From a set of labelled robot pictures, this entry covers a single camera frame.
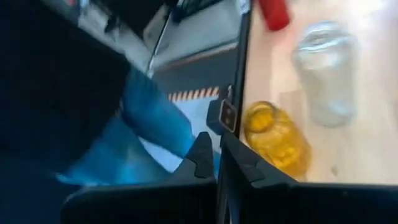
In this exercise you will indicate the person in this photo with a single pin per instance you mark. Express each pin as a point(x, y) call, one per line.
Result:
point(62, 93)

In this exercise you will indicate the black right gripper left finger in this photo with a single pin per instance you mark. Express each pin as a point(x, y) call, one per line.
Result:
point(199, 161)

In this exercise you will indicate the small black table camera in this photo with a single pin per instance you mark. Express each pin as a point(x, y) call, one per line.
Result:
point(225, 116)

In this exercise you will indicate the red round glass vase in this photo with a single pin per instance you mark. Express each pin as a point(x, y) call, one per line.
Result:
point(275, 15)

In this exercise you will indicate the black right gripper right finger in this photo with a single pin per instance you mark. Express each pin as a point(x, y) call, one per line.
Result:
point(248, 174)

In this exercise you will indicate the clear ribbed glass vase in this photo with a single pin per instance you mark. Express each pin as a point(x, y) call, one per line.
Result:
point(326, 81)

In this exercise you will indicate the yellow glass vase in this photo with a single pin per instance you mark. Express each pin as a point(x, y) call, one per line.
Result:
point(280, 146)

